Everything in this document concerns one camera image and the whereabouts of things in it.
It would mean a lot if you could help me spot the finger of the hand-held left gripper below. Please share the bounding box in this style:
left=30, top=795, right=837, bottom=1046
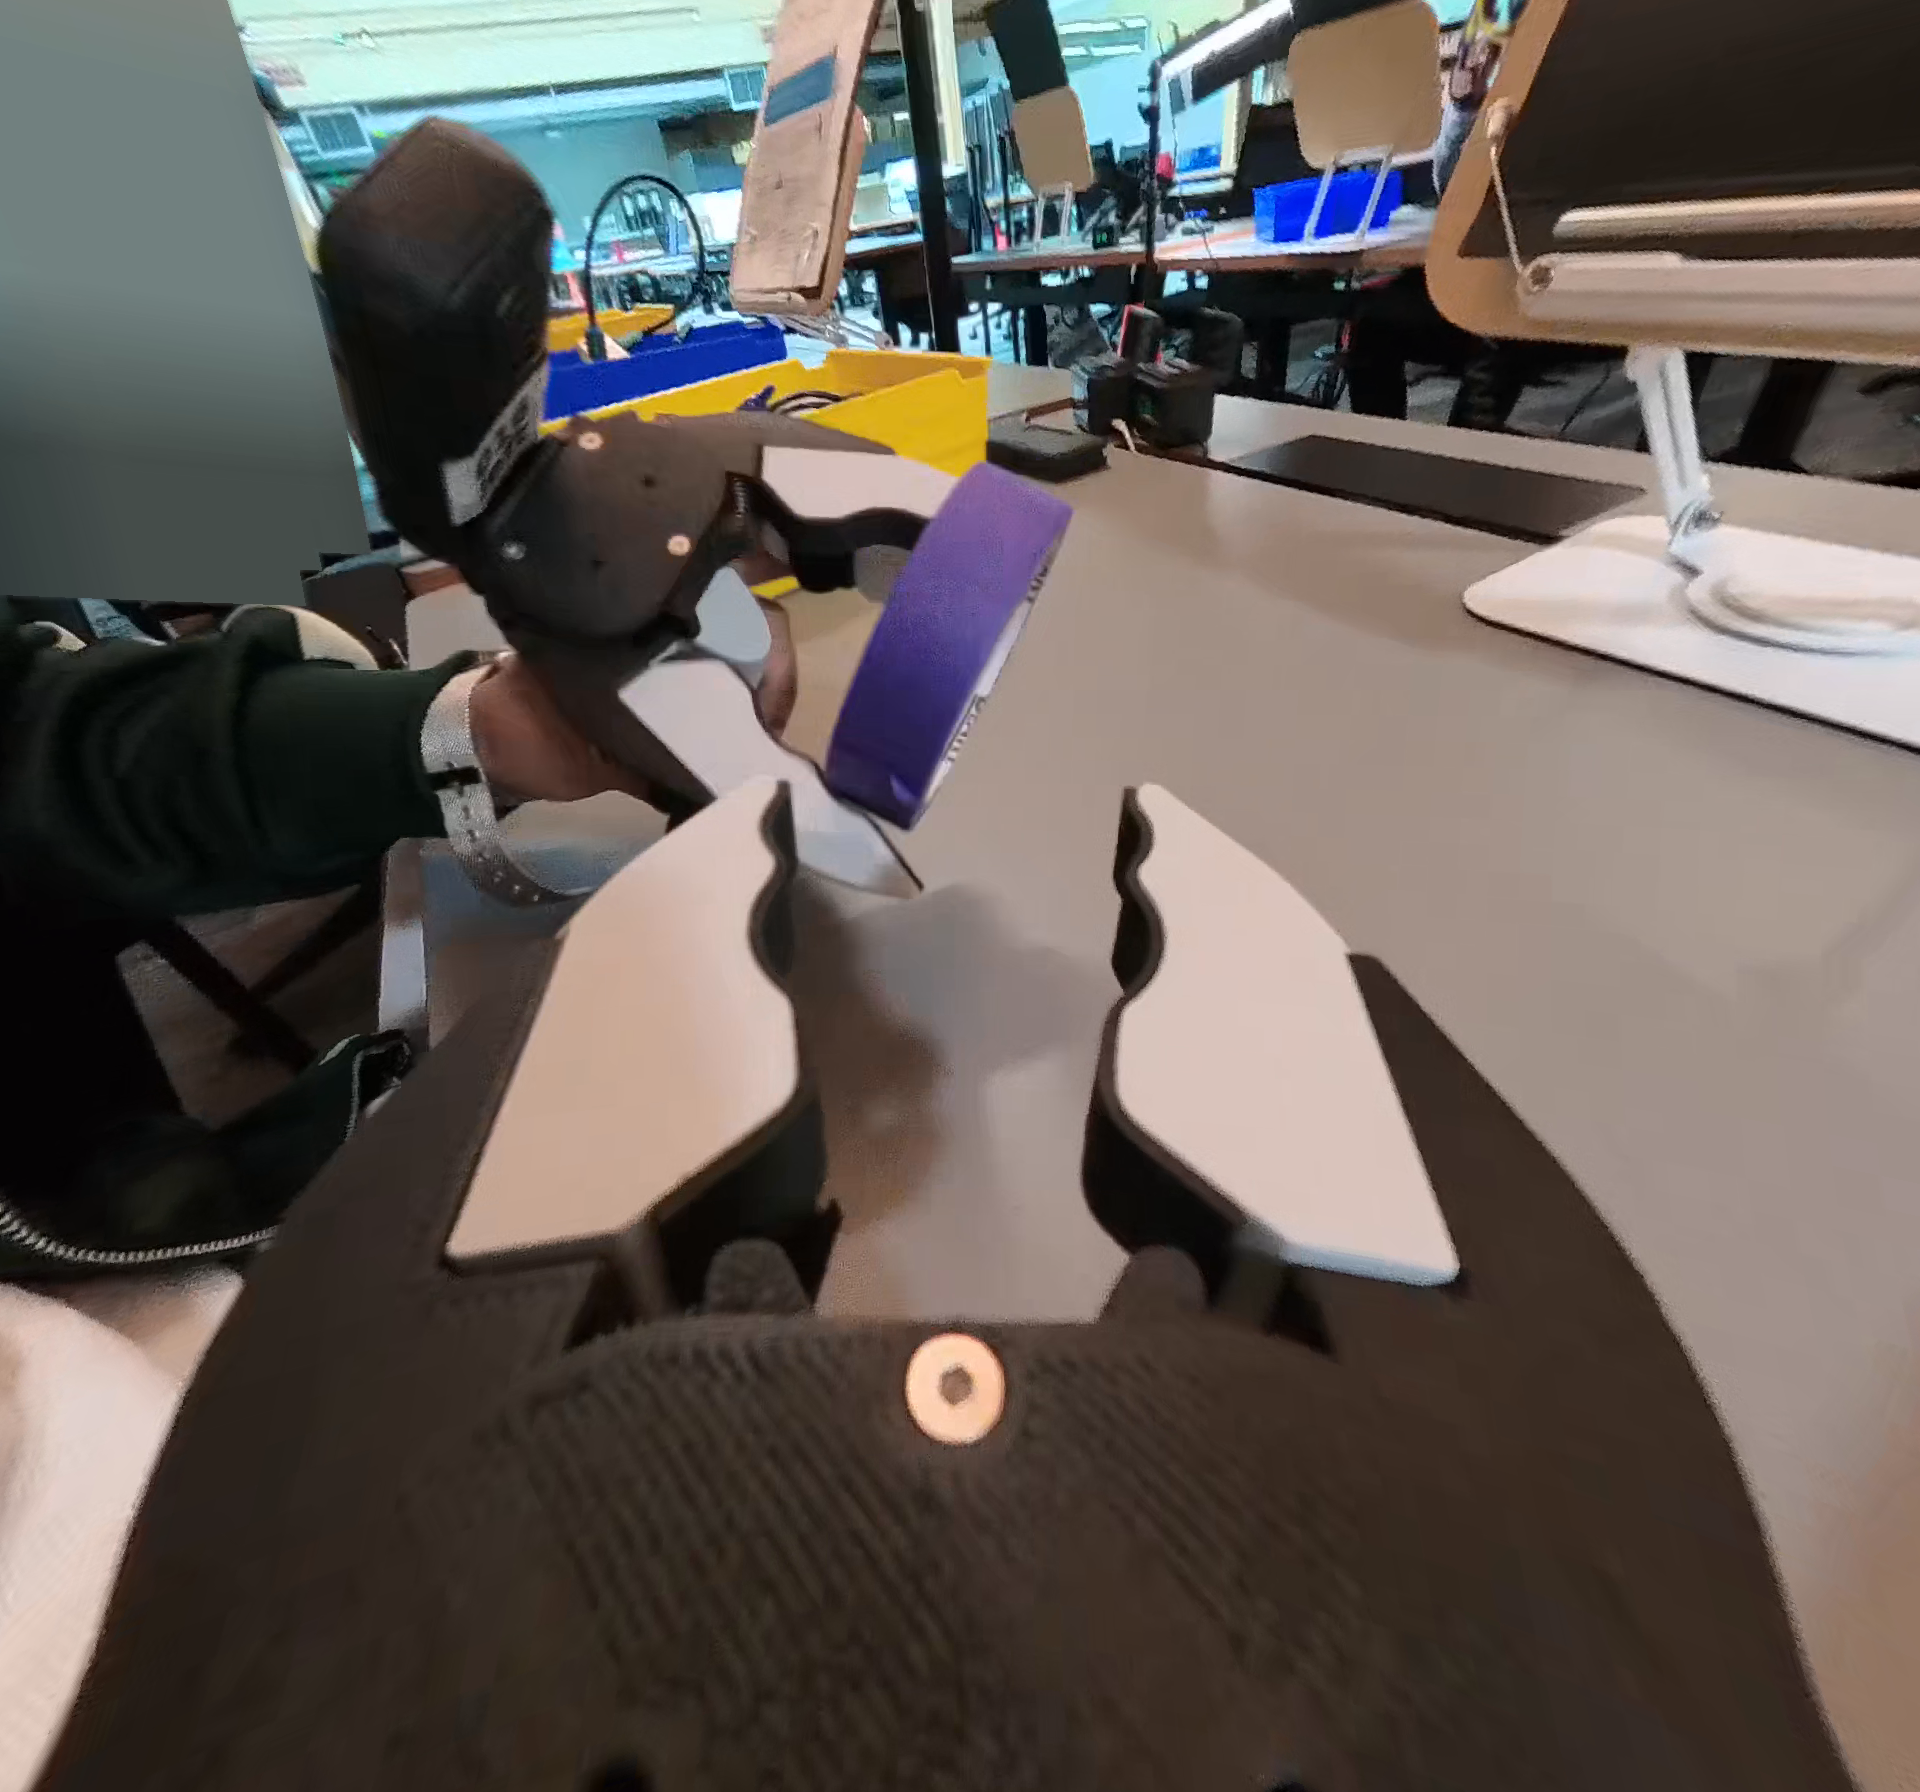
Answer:
left=738, top=446, right=966, bottom=593
left=619, top=568, right=924, bottom=901

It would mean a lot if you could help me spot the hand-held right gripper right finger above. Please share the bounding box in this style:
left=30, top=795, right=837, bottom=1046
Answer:
left=1082, top=782, right=1464, bottom=1300

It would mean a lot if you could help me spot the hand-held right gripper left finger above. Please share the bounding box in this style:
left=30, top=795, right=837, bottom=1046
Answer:
left=444, top=776, right=829, bottom=1312

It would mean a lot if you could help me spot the yellow plastic bin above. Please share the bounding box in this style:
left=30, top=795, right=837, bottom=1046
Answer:
left=546, top=348, right=993, bottom=601

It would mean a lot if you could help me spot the purple tape roll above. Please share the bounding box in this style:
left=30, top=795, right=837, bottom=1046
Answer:
left=825, top=460, right=1075, bottom=831

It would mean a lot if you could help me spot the person's left forearm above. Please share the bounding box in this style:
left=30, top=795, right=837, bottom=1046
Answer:
left=0, top=603, right=483, bottom=931

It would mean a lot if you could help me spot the grey desk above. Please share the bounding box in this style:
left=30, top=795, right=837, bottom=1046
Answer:
left=374, top=357, right=1920, bottom=1792

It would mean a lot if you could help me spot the person's left hand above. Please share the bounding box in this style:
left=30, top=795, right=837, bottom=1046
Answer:
left=464, top=651, right=710, bottom=815

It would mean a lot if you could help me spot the blue plastic bin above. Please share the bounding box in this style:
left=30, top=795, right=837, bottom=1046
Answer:
left=542, top=317, right=791, bottom=422

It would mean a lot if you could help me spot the black flat box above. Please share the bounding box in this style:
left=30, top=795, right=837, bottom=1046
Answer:
left=987, top=413, right=1113, bottom=482

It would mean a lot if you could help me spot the silver wristwatch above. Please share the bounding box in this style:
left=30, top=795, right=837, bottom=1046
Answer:
left=416, top=665, right=602, bottom=904

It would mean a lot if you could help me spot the cardboard sheet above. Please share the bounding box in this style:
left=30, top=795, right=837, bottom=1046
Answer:
left=733, top=0, right=919, bottom=316

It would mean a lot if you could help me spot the black pole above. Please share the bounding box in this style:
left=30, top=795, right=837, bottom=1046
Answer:
left=884, top=0, right=963, bottom=353

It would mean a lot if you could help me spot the small stand with tan board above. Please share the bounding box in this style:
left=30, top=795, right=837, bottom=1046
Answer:
left=983, top=0, right=1099, bottom=250

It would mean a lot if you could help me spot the small blue bin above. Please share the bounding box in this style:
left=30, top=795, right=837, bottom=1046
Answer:
left=1253, top=166, right=1404, bottom=241

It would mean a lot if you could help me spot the dark green zip jacket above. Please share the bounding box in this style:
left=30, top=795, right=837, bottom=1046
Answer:
left=0, top=1026, right=414, bottom=1283

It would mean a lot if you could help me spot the black flat pad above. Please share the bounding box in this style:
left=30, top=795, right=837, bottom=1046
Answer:
left=1206, top=434, right=1644, bottom=543

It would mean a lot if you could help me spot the large stand with tan board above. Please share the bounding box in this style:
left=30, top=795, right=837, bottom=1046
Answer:
left=1267, top=0, right=1443, bottom=241

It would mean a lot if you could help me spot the white tilting stand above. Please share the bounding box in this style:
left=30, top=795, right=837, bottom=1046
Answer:
left=1462, top=194, right=1920, bottom=751

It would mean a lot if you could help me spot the cream white shirt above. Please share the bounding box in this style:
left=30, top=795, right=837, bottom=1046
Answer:
left=0, top=1257, right=250, bottom=1792

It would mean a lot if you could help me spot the black gooseneck cable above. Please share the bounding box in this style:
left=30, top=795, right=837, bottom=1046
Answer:
left=579, top=175, right=703, bottom=364

